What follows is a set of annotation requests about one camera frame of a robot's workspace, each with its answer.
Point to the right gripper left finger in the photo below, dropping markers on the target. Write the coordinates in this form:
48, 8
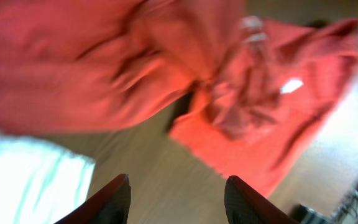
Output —
110, 205

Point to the aluminium frame rail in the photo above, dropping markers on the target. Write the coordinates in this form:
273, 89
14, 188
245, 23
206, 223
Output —
305, 215

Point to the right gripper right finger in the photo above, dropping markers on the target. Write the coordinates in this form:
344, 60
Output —
244, 205

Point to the white printed t-shirt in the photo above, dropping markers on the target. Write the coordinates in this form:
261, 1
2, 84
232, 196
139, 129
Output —
40, 182

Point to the red t-shirt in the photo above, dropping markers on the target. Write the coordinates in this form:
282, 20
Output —
262, 89

